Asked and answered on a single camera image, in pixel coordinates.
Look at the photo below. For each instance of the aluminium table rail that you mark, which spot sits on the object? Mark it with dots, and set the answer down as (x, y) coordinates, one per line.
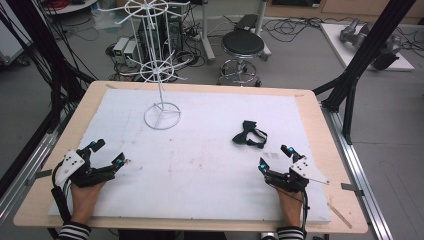
(20, 176)
(356, 173)

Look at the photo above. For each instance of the white floor board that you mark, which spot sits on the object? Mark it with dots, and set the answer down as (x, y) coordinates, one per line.
(336, 43)

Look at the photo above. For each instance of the person's left hand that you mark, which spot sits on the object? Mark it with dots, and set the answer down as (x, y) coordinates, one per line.
(84, 200)

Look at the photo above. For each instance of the black metal frame strut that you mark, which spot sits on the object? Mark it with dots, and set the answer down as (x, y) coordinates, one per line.
(43, 50)
(360, 63)

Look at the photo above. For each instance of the white foam board mat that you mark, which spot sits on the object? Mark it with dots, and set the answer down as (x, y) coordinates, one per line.
(200, 173)

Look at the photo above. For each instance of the grey bench power supply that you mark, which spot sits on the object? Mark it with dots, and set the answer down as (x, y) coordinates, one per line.
(120, 47)
(130, 51)

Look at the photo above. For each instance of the grey metal clamp bracket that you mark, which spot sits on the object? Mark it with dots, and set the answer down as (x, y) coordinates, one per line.
(352, 189)
(38, 176)

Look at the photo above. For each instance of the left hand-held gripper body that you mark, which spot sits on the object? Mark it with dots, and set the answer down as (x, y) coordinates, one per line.
(87, 174)

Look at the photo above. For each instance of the person's right hand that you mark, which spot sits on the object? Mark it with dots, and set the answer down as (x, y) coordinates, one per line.
(290, 206)

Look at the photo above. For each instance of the grey metal table leg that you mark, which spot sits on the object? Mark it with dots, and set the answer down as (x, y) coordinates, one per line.
(207, 36)

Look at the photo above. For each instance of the black round stool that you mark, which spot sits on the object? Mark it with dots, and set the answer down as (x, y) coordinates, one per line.
(242, 43)

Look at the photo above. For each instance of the black bow tie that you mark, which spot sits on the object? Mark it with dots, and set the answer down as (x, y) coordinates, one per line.
(248, 136)

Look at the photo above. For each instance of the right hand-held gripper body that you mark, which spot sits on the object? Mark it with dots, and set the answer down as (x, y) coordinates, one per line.
(290, 180)

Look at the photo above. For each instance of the thin wooden stick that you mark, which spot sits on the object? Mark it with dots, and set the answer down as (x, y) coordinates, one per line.
(340, 215)

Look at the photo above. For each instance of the black computer tower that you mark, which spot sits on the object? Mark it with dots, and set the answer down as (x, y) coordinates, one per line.
(171, 30)

